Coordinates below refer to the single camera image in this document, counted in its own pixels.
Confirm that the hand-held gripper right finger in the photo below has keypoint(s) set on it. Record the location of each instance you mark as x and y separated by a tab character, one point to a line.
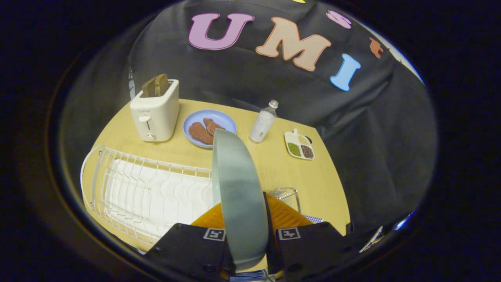
309	246

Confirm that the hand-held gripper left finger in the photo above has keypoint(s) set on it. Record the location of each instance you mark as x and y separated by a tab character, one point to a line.
188	246

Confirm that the grey-green plate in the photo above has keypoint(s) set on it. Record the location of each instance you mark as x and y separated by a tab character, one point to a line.
240	196

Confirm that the white divided seasoning dish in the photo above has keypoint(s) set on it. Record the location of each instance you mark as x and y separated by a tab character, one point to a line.
299	145

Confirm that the blue plate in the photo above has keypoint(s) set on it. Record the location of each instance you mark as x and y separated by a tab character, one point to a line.
207	125

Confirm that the blue checkered cloth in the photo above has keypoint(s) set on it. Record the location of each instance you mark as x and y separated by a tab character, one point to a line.
314	219

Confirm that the brown meat patty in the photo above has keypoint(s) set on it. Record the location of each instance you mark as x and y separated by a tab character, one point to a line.
200	133
213	125

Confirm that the clear plastic bottle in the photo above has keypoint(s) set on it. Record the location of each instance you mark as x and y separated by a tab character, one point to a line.
263	122

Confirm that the white toaster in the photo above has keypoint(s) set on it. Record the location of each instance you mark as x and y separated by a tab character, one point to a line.
155	115

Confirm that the brown toast slice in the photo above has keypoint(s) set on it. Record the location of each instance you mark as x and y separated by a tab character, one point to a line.
148	87
161	83

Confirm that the black backdrop cloth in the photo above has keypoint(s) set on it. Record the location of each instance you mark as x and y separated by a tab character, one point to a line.
274	78

